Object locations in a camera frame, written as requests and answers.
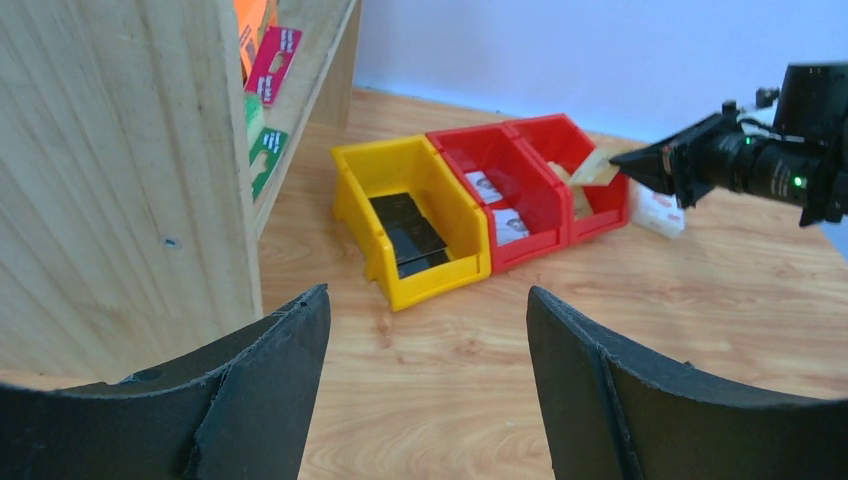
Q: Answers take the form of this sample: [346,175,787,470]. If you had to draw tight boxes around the red plastic bin right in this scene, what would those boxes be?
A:
[505,113,630,245]

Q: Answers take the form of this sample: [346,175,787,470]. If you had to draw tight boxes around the wooden shelf unit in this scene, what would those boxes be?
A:
[1,1,362,389]

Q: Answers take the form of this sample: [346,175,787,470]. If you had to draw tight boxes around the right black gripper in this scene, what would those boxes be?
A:
[609,101,812,209]

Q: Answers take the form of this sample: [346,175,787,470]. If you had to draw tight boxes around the pink hanging snack pack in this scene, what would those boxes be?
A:
[245,26,304,107]

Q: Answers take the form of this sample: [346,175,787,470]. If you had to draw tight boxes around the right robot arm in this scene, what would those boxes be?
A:
[609,62,847,228]

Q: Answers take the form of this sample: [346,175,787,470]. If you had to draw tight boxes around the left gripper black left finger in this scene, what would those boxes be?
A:
[1,284,331,479]

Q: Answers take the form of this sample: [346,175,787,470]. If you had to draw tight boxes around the orange snack box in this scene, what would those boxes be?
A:
[233,0,278,83]

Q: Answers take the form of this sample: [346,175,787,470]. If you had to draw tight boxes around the red plastic bin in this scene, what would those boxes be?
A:
[505,113,630,245]
[426,123,571,273]

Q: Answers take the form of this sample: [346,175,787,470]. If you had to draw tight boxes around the yellow plastic bin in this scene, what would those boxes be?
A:
[331,134,492,311]

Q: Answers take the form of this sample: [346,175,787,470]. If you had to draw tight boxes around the green hanging snack pack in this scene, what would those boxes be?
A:
[245,93,289,201]

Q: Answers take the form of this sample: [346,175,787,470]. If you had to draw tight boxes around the white cards in bin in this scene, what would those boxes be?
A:
[465,171,530,246]

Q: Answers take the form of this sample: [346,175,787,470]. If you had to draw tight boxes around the tan card in bin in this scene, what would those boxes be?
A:
[547,161,594,220]

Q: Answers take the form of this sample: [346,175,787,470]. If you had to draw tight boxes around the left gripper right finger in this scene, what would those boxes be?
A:
[526,286,847,480]

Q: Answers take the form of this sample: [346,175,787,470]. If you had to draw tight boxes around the black card in bin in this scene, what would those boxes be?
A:
[370,193,450,279]

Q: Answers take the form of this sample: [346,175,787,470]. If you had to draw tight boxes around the red plastic bin middle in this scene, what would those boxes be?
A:
[426,123,571,273]

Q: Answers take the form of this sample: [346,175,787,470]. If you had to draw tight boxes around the white pink card box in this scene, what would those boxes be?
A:
[629,182,686,239]

